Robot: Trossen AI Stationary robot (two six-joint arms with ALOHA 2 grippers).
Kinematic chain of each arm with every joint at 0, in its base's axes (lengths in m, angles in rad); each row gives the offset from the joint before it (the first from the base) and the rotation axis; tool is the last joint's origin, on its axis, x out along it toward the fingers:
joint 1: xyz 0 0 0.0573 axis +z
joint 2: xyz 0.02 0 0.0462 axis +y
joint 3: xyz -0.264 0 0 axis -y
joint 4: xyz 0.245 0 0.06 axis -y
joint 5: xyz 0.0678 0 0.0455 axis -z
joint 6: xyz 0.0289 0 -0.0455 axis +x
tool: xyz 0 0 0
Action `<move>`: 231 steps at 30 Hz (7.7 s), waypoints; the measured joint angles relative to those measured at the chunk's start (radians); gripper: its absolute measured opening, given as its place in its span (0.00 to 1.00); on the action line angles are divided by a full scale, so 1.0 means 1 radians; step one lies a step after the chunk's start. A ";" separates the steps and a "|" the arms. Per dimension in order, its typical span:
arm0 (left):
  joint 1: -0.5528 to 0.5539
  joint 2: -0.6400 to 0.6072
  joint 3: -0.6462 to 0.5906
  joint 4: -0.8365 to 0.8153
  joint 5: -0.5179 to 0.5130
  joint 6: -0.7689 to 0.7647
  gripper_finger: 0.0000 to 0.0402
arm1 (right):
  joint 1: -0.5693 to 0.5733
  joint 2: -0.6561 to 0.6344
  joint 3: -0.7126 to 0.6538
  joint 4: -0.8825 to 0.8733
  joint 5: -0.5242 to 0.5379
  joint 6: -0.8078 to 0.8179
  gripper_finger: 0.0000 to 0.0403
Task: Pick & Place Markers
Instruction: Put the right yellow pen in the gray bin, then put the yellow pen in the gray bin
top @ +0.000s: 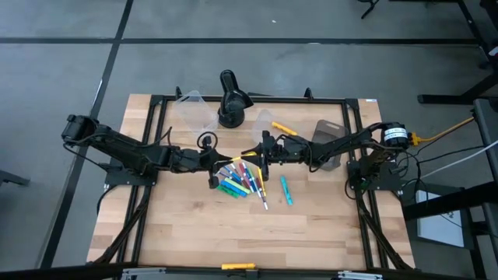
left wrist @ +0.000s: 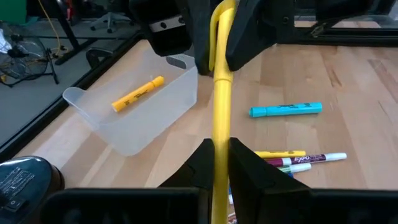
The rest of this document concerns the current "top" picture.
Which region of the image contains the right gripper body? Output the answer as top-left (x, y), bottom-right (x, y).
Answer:
top-left (261, 131), bottom-right (308, 183)

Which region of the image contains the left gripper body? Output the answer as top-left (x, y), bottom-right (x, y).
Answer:
top-left (177, 131), bottom-right (219, 191)

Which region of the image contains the light blue Expo marker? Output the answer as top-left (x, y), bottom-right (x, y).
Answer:
top-left (218, 165), bottom-right (243, 184)

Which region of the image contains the navy Expo marker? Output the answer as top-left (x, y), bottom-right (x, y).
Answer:
top-left (228, 162), bottom-right (245, 184)

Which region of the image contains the red Expo marker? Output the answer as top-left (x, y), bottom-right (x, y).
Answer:
top-left (237, 162), bottom-right (254, 192)

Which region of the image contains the orange-yellow highlighter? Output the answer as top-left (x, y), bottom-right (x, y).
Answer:
top-left (271, 121), bottom-right (299, 137)

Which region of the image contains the lime highlighter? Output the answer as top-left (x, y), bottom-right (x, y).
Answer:
top-left (224, 177), bottom-right (252, 195)

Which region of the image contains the blue highlighter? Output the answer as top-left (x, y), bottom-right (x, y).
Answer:
top-left (219, 179), bottom-right (249, 198)

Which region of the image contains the green highlighter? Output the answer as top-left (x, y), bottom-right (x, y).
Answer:
top-left (216, 184), bottom-right (241, 199)

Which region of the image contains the teal highlighter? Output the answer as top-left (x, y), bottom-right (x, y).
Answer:
top-left (279, 175), bottom-right (294, 206)

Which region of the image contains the clear plastic bin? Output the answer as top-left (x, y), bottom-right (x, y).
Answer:
top-left (172, 89), bottom-right (219, 136)
top-left (251, 108), bottom-right (299, 145)

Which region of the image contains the grey plastic bin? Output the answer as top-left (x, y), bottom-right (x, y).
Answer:
top-left (310, 119), bottom-right (348, 172)

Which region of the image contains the yellow highlighter pen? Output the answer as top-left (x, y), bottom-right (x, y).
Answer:
top-left (220, 262), bottom-right (257, 271)

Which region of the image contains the black chair leg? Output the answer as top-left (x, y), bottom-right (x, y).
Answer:
top-left (359, 0), bottom-right (381, 19)

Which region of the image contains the white box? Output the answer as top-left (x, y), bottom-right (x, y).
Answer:
top-left (416, 189), bottom-right (466, 249)

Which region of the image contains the black desk crossbar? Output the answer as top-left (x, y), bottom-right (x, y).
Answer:
top-left (402, 180), bottom-right (498, 222)

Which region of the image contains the black furniture foot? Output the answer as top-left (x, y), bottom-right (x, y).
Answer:
top-left (0, 169), bottom-right (31, 187)

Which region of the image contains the black left camera cable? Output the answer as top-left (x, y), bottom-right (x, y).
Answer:
top-left (195, 131), bottom-right (219, 152)

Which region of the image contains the black table frame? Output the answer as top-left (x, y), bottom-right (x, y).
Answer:
top-left (88, 86), bottom-right (416, 273)

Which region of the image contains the silver metal bracket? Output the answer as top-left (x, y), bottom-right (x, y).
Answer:
top-left (337, 270), bottom-right (384, 280)
top-left (121, 267), bottom-right (167, 280)

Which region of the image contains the yellow power cable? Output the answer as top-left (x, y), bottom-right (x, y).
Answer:
top-left (408, 116), bottom-right (476, 145)

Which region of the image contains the black desk frame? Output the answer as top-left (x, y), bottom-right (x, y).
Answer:
top-left (418, 0), bottom-right (498, 106)

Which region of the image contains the white cable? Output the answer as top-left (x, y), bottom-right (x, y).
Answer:
top-left (419, 138), bottom-right (498, 180)

